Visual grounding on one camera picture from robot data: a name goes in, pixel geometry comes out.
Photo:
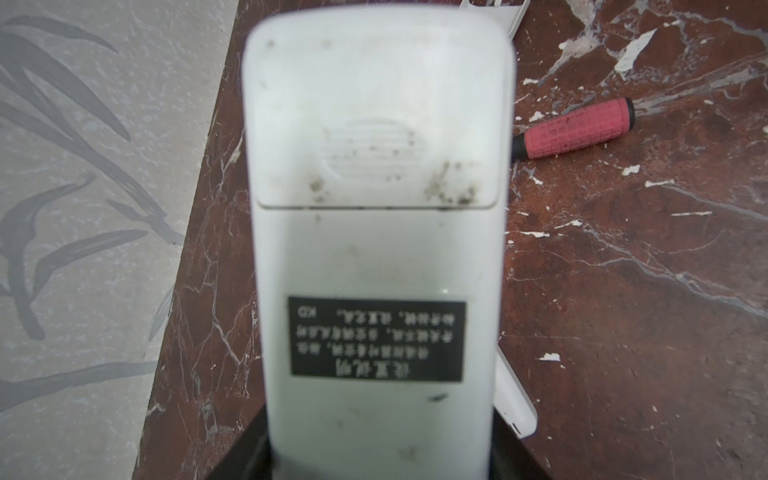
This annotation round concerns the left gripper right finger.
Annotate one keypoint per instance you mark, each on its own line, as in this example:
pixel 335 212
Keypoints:
pixel 509 459

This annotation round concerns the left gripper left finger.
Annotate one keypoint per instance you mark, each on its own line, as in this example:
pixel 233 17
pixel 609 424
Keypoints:
pixel 250 457

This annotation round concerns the red white remote control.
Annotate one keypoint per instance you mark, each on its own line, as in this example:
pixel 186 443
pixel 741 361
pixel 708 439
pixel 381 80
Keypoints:
pixel 378 146

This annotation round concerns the pink handled screwdriver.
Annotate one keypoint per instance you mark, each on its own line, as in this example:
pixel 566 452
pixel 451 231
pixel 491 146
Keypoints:
pixel 576 130

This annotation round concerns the white remote battery cover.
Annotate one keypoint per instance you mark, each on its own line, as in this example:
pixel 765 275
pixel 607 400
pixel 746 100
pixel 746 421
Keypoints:
pixel 507 16

